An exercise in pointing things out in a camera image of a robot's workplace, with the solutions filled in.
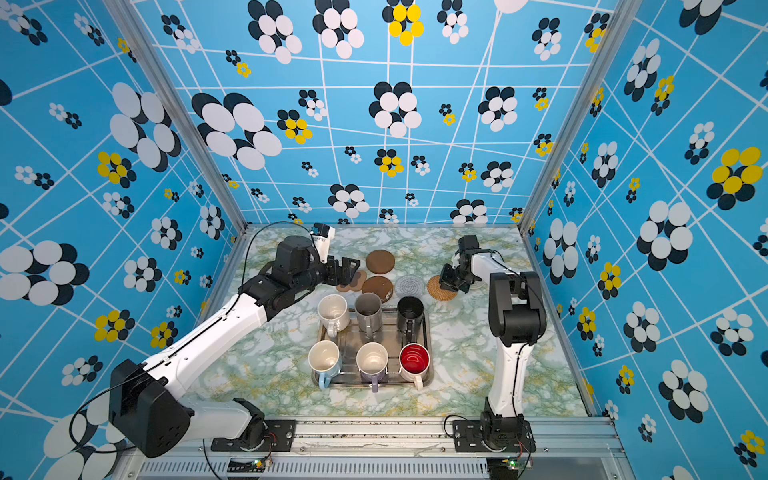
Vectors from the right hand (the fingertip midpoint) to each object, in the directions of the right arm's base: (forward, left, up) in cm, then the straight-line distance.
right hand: (444, 284), depth 103 cm
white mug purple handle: (-27, +24, 0) cm, 36 cm away
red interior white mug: (-27, +11, +1) cm, 30 cm away
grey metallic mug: (-12, +26, +4) cm, 28 cm away
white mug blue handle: (-27, +37, +3) cm, 46 cm away
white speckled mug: (-12, +37, +3) cm, 39 cm away
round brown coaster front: (-1, +22, +1) cm, 22 cm away
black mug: (-17, +12, +7) cm, 22 cm away
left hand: (-9, +29, +26) cm, 40 cm away
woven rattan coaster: (-3, +3, 0) cm, 4 cm away
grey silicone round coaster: (-1, +12, +1) cm, 12 cm away
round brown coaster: (+9, +23, +2) cm, 25 cm away
